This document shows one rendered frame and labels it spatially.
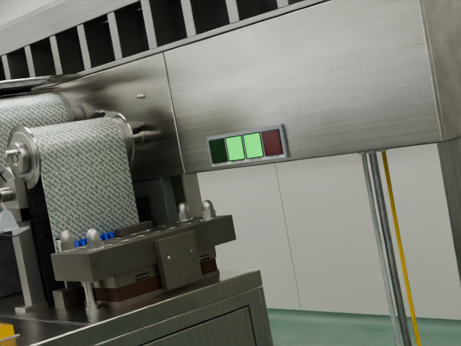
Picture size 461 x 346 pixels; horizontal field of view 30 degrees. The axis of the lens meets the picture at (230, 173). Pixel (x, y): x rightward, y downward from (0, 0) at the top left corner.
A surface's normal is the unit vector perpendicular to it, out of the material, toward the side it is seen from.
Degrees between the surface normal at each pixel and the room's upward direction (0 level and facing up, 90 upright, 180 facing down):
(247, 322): 90
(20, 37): 90
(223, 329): 90
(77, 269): 90
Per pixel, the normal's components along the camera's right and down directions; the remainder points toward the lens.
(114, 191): 0.65, -0.07
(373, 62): -0.74, 0.17
